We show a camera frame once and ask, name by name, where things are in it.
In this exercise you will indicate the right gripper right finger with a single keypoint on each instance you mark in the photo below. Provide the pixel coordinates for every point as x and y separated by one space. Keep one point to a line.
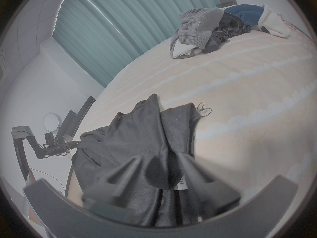
208 190

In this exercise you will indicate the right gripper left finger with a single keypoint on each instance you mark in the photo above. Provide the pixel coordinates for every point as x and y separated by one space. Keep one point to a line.
111 190

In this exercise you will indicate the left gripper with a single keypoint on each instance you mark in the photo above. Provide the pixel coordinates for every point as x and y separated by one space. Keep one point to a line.
57 149

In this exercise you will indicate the black T-shirt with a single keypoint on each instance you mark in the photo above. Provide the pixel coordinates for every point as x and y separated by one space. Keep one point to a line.
138 137

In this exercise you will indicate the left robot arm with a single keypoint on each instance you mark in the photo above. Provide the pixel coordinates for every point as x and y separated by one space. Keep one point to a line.
37 147

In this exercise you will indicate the bed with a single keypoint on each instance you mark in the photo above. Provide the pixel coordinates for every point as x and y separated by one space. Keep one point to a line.
247 95

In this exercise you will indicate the pile of clothes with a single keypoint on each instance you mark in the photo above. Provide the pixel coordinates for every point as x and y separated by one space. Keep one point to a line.
195 26

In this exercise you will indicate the round white ceiling lamp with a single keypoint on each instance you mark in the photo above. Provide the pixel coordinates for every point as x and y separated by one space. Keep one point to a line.
51 122

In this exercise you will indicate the black chest of drawers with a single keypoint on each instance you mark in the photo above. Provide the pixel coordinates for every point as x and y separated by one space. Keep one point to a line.
71 123

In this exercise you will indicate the blue-green curtain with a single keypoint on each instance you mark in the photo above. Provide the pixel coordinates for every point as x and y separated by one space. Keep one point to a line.
94 48
153 9

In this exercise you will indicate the grey bedside table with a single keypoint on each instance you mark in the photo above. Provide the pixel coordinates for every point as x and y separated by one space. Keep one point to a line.
226 1

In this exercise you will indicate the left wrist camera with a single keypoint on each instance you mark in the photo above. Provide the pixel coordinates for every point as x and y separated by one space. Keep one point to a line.
49 139

